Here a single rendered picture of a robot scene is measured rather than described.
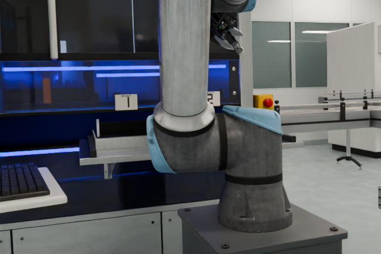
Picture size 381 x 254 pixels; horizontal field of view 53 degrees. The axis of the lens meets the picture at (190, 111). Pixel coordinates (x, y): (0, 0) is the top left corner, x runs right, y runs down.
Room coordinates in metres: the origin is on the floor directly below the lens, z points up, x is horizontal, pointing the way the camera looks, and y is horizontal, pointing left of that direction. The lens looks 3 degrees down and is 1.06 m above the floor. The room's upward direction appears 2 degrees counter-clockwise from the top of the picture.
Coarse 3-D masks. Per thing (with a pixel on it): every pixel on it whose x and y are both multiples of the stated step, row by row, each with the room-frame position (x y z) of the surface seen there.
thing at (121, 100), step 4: (116, 96) 1.47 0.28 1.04; (120, 96) 1.47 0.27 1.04; (124, 96) 1.48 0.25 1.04; (128, 96) 1.48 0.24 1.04; (132, 96) 1.48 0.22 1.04; (136, 96) 1.49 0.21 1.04; (116, 100) 1.47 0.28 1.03; (120, 100) 1.47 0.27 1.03; (124, 100) 1.48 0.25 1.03; (132, 100) 1.48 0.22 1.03; (136, 100) 1.49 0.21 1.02; (116, 104) 1.47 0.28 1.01; (120, 104) 1.47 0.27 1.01; (124, 104) 1.48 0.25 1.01; (132, 104) 1.48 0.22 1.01; (136, 104) 1.49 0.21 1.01; (116, 108) 1.47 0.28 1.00; (120, 108) 1.47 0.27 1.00; (124, 108) 1.47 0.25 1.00; (128, 108) 1.48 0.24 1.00; (132, 108) 1.48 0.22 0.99; (136, 108) 1.49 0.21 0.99
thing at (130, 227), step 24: (72, 216) 1.42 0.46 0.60; (96, 216) 1.44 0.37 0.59; (120, 216) 1.47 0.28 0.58; (144, 216) 1.49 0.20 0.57; (168, 216) 1.52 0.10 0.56; (0, 240) 1.35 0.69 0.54; (24, 240) 1.37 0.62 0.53; (48, 240) 1.40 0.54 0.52; (72, 240) 1.42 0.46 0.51; (96, 240) 1.44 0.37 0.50; (120, 240) 1.47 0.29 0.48; (144, 240) 1.49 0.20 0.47; (168, 240) 1.52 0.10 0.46
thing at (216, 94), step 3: (210, 93) 1.57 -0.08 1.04; (213, 93) 1.57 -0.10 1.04; (216, 93) 1.58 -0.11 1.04; (219, 93) 1.58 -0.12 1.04; (210, 96) 1.57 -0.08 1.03; (213, 96) 1.57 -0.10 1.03; (216, 96) 1.58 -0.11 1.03; (219, 96) 1.58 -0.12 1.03; (213, 99) 1.57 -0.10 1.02; (216, 99) 1.58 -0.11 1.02; (219, 99) 1.58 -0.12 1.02; (210, 102) 1.57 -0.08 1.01; (213, 102) 1.57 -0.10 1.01; (216, 102) 1.58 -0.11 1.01; (219, 102) 1.58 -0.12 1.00; (213, 105) 1.57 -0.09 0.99; (216, 105) 1.58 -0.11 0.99; (219, 105) 1.58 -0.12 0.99
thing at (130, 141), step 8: (120, 136) 1.54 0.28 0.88; (128, 136) 1.53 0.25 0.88; (136, 136) 1.52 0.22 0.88; (144, 136) 1.23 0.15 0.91; (96, 144) 1.19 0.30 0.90; (104, 144) 1.20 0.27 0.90; (112, 144) 1.21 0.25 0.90; (120, 144) 1.21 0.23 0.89; (128, 144) 1.22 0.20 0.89; (136, 144) 1.23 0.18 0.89; (144, 144) 1.23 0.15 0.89
